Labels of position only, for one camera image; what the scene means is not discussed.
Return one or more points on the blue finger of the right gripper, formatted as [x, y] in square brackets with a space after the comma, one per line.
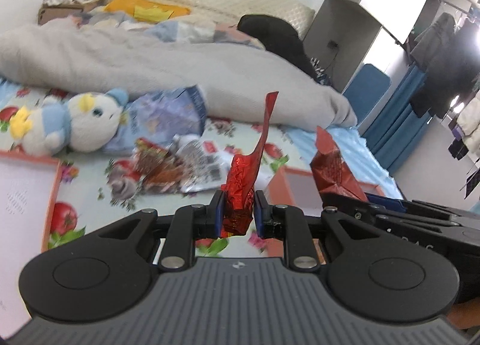
[388, 203]

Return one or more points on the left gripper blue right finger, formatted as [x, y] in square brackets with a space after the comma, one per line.
[261, 213]

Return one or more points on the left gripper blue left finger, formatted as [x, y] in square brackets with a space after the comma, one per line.
[216, 214]

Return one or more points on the red foil snack packet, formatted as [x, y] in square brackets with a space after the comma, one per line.
[239, 187]

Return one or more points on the red foil snack bag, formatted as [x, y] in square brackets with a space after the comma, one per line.
[330, 172]

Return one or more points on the person's right hand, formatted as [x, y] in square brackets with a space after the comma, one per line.
[465, 316]

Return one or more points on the pink storage box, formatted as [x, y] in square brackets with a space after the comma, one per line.
[296, 187]

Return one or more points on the blue curtain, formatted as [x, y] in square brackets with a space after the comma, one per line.
[396, 131]

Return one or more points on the blue white plastic bag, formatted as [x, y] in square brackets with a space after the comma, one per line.
[158, 117]

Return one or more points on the blue padded chair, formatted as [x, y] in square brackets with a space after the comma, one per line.
[366, 89]

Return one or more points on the grey blanket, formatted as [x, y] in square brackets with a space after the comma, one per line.
[233, 78]

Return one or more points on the floral bed sheet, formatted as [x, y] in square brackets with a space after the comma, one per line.
[98, 188]

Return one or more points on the white blue plush toy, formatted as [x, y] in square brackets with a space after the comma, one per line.
[85, 123]

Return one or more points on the hanging clothes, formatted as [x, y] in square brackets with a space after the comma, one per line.
[448, 52]

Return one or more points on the black clothing pile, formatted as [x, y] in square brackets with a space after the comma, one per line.
[278, 37]

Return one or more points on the pink box lid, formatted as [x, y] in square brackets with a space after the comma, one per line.
[29, 187]

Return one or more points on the yellow pillow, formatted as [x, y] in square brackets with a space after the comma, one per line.
[147, 11]

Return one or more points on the cardboard box with clothes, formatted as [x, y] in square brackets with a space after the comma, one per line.
[53, 9]

